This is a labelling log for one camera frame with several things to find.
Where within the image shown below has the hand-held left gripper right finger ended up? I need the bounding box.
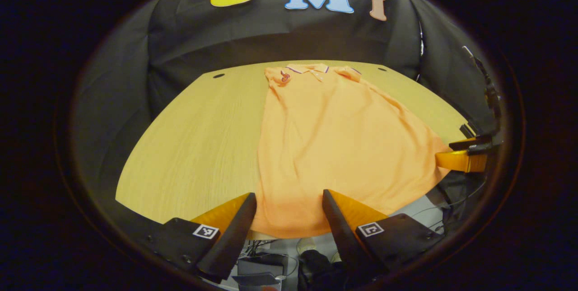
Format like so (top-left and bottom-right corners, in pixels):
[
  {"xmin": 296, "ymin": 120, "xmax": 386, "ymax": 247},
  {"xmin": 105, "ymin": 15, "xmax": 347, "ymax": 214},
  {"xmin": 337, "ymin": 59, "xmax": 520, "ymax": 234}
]
[{"xmin": 322, "ymin": 189, "xmax": 443, "ymax": 282}]

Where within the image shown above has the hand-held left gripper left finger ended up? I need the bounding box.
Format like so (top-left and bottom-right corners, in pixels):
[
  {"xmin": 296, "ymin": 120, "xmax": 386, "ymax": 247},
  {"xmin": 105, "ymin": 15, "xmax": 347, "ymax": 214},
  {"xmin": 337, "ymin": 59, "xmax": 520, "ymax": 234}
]
[{"xmin": 149, "ymin": 192, "xmax": 257, "ymax": 282}]

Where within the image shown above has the orange T-shirt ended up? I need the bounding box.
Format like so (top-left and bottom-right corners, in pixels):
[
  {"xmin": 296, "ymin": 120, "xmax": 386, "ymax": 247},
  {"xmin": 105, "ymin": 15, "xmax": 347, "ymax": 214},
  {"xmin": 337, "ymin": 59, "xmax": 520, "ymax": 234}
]
[{"xmin": 251, "ymin": 63, "xmax": 452, "ymax": 239}]

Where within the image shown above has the grey box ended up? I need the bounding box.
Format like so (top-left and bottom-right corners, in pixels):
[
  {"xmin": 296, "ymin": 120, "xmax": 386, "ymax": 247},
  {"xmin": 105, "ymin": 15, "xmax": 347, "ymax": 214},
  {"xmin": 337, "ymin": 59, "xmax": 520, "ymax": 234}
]
[{"xmin": 233, "ymin": 254, "xmax": 289, "ymax": 290}]

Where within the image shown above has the dark cloth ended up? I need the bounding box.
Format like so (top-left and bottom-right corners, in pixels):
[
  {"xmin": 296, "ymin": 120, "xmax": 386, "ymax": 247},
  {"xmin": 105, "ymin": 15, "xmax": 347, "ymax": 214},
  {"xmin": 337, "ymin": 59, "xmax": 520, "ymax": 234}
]
[{"xmin": 298, "ymin": 249, "xmax": 346, "ymax": 290}]

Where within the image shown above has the black backdrop cloth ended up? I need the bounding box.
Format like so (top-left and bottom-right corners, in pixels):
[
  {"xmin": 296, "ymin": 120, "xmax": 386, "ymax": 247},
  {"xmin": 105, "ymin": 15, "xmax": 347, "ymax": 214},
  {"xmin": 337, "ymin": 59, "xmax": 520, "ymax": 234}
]
[{"xmin": 72, "ymin": 0, "xmax": 497, "ymax": 183}]

